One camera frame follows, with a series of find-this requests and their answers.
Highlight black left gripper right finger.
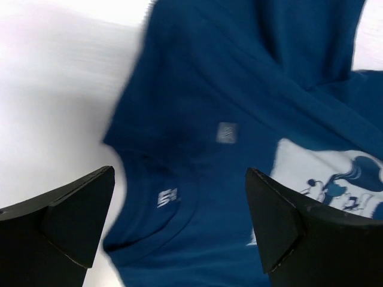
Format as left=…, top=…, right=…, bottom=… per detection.
left=245, top=168, right=382, bottom=287

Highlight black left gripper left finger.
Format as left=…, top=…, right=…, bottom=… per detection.
left=1, top=166, right=115, bottom=287

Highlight blue Mickey print t-shirt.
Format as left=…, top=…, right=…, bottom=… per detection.
left=104, top=1, right=382, bottom=286

